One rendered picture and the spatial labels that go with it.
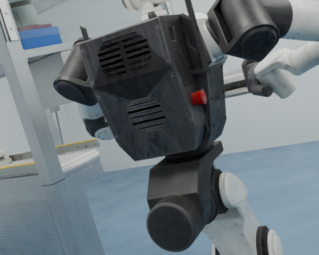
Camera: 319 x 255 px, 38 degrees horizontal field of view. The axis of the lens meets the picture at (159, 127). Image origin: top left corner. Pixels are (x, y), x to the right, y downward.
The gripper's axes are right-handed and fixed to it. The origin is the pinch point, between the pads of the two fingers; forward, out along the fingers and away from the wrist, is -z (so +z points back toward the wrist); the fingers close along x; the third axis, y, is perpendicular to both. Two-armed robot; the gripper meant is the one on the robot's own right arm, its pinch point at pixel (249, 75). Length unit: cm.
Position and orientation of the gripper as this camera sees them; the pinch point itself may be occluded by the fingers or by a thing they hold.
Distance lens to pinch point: 164.1
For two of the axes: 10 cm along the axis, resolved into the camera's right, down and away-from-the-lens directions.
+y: 9.5, -3.1, 0.9
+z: 1.4, 1.3, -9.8
